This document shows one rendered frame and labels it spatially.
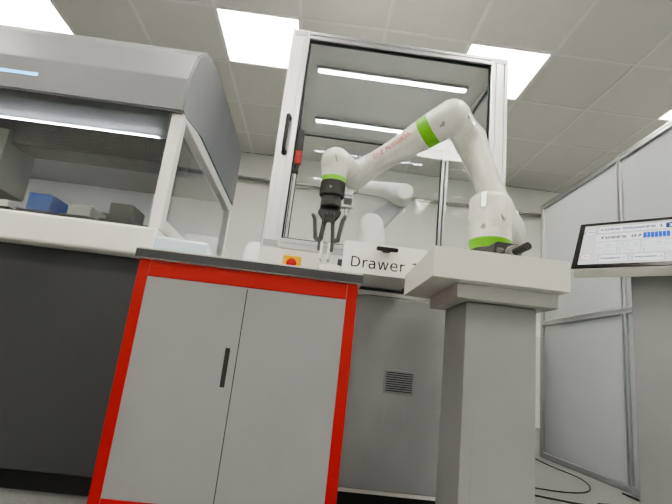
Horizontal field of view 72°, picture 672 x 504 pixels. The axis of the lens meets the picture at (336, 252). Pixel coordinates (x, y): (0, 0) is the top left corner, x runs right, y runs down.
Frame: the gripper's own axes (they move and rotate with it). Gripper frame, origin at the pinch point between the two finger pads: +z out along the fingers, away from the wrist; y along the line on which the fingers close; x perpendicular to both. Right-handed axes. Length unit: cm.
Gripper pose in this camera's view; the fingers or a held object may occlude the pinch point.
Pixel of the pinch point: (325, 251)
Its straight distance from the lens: 163.6
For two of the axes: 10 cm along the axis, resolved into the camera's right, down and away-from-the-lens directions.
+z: -1.1, 9.7, -2.4
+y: -9.9, -0.8, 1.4
